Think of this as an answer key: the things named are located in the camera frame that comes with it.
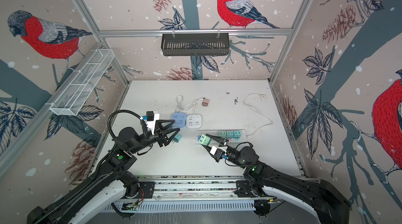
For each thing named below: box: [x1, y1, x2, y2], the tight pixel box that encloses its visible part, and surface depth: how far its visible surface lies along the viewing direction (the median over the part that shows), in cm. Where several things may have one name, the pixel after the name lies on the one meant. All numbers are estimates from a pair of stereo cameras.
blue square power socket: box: [171, 111, 187, 129], surface depth 100 cm
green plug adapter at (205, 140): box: [198, 133, 212, 147], surface depth 67 cm
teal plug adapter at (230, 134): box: [226, 130, 234, 140], surface depth 87 cm
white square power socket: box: [185, 113, 203, 130], surface depth 97 cm
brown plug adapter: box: [201, 97, 210, 108], surface depth 109 cm
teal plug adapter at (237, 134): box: [232, 130, 242, 140], surface depth 87 cm
